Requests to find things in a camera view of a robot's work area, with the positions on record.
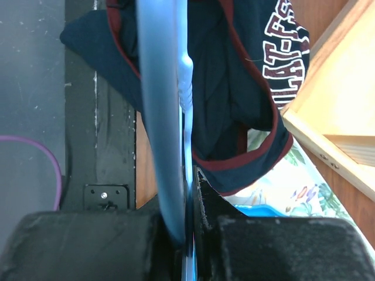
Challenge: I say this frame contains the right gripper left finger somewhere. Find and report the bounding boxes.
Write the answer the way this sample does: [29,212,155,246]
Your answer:
[1,199,176,281]

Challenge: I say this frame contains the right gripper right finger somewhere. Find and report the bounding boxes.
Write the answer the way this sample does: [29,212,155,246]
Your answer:
[193,174,374,280]

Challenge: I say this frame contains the light blue wire hanger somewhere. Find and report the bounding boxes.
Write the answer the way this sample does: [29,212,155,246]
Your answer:
[137,1,197,280]

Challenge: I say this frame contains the navy tank top red trim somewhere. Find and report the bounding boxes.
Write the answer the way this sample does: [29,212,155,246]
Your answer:
[60,1,309,196]

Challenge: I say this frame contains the wooden hanger rack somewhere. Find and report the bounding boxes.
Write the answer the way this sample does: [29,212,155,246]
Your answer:
[282,1,374,198]

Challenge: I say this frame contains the blue dotted plate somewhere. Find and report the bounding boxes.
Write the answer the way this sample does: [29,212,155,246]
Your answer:
[234,204,284,217]

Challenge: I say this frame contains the floral leaf tray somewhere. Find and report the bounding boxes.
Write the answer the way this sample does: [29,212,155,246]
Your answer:
[225,128,352,219]

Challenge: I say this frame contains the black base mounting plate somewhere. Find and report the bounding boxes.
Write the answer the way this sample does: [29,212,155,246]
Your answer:
[60,0,138,211]

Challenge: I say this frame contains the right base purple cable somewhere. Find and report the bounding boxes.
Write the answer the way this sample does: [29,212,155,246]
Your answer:
[0,135,64,211]

